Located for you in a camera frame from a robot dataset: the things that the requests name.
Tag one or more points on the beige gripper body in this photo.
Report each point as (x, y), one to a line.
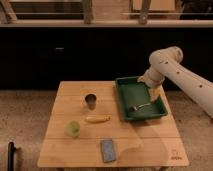
(154, 93)

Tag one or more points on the silver metal fork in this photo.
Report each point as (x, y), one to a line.
(136, 108)

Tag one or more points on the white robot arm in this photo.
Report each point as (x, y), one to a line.
(166, 63)

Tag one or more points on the green plastic tray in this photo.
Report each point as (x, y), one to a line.
(130, 93)

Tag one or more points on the metal cup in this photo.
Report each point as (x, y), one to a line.
(91, 101)

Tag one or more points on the yellow banana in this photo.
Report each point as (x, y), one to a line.
(97, 119)

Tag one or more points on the blue grey sponge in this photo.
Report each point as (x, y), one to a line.
(107, 150)

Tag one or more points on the wooden table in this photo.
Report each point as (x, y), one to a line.
(139, 144)

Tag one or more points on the green plastic cup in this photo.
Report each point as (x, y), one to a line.
(73, 129)

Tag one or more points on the black chair part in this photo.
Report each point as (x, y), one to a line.
(11, 153)

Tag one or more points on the wooden railing shelf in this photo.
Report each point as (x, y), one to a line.
(106, 13)

